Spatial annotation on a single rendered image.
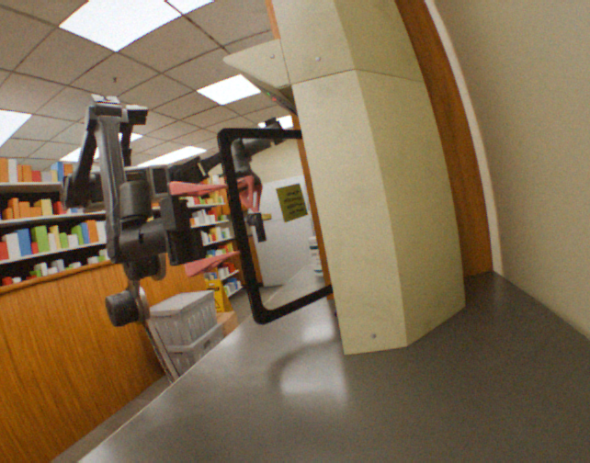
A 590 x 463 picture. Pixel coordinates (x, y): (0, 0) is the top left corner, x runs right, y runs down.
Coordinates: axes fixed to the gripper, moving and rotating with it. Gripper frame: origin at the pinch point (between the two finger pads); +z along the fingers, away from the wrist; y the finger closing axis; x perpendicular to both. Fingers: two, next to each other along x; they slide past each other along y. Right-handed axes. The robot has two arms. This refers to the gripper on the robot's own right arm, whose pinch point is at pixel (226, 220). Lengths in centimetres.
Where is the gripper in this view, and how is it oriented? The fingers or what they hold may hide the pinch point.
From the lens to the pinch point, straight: 47.8
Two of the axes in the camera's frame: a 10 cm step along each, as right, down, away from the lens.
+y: -2.0, -9.8, 0.1
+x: 2.5, -0.4, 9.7
